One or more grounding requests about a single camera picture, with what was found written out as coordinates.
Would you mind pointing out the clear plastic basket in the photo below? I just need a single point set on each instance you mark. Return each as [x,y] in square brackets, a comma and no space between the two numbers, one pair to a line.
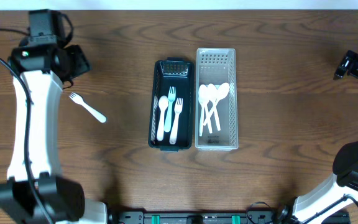
[217,66]

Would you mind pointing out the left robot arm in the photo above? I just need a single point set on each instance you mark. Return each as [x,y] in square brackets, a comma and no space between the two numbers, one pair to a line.
[35,190]

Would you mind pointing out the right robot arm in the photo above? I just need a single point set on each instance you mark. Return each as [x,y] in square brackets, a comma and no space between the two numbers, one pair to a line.
[341,188]

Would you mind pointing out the white plastic spoon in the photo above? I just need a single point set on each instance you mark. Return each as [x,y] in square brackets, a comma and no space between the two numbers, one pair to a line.
[208,120]
[213,97]
[223,92]
[203,101]
[163,105]

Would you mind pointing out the pale green plastic fork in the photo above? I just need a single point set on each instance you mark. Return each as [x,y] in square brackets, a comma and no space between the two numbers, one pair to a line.
[168,118]

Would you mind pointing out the white plastic fork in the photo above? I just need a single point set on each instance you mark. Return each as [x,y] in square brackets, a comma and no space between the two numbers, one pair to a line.
[177,109]
[80,101]

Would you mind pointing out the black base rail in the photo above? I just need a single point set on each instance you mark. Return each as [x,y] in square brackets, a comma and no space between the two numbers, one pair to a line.
[251,215]

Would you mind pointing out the dark green plastic basket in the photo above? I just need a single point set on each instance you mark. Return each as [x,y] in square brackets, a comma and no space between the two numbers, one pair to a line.
[179,73]

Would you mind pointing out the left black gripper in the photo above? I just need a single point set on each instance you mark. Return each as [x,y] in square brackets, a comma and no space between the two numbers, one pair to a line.
[78,59]

